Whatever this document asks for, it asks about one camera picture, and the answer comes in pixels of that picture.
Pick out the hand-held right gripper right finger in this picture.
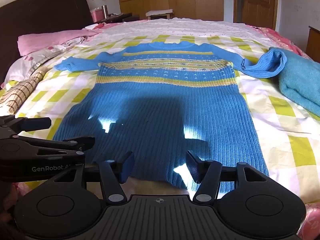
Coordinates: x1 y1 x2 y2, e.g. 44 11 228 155
187 150 272 204

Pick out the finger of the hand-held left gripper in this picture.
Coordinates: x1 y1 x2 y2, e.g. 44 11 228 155
14 136 96 158
0 115 52 134

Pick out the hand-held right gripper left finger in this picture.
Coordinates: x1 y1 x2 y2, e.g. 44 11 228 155
51 151 135 204

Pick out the blue striped knit sweater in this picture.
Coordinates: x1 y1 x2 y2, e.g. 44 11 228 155
53 42 287 193

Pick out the white printed pillow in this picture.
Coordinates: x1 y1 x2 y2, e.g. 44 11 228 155
0 36 88 88

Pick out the pink pillow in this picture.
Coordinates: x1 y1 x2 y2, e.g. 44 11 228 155
17 29 98 56

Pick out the dark wooden headboard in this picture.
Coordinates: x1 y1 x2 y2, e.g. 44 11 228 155
0 0 94 85

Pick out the pink plastic basket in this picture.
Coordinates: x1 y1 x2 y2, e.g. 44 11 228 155
90 8 104 23

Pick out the dark wooden nightstand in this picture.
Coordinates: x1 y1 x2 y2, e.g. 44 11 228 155
96 12 139 23

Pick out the white floral bedsheet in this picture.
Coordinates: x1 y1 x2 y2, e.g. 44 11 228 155
82 17 275 46

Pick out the teal fuzzy folded cloth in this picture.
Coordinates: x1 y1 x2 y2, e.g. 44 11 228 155
275 52 320 118

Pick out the stool with white cloth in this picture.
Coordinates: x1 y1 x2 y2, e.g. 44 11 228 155
146 9 174 20

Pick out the wooden desk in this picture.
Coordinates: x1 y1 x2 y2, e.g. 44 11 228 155
306 25 320 63

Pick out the wooden door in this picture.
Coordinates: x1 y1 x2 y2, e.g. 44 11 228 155
233 0 278 29

